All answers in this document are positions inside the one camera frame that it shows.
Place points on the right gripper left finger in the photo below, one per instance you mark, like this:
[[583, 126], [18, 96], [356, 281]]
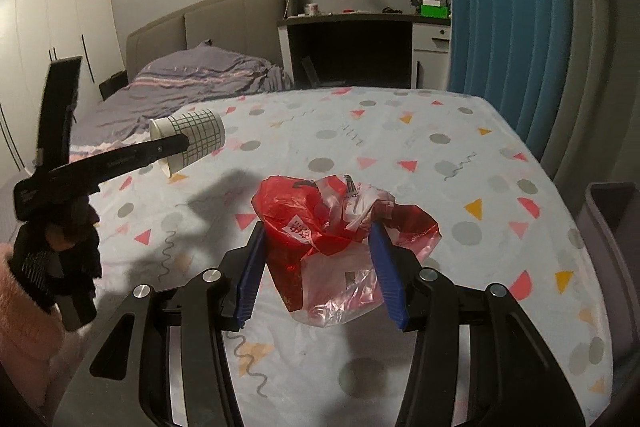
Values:
[[124, 378]]

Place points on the grid paper cup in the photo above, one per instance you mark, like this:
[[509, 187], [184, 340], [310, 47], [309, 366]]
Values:
[[203, 128]]

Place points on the left hand black glove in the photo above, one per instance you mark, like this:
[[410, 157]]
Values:
[[57, 260]]

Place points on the patterned white tablecloth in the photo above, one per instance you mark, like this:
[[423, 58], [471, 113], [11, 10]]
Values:
[[500, 218]]

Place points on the red white plastic bag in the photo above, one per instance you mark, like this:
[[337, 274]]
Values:
[[317, 240]]

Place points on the dark desk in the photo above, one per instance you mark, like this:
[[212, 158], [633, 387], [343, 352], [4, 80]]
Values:
[[350, 50]]

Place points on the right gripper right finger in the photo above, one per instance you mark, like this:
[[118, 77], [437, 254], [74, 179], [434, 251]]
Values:
[[514, 378]]

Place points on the white drawer cabinet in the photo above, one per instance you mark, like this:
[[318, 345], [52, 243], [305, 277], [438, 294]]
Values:
[[430, 57]]

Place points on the green box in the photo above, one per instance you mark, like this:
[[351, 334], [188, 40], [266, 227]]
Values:
[[435, 9]]

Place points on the bed with grey bedding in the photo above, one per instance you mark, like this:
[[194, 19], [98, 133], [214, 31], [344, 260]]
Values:
[[163, 87]]

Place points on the blue grey curtain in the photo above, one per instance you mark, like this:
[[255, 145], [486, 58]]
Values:
[[563, 73]]

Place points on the white wardrobe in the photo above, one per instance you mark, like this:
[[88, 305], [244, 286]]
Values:
[[35, 33]]

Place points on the pink fuzzy sleeve forearm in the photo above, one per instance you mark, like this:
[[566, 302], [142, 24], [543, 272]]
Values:
[[36, 352]]

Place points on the grey upholstered headboard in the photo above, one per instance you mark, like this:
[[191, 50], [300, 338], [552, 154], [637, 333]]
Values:
[[248, 27]]

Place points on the purple plastic trash bin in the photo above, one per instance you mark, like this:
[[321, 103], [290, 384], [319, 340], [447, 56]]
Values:
[[609, 225]]

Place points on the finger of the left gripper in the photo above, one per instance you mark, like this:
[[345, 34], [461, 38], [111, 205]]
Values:
[[61, 194]]

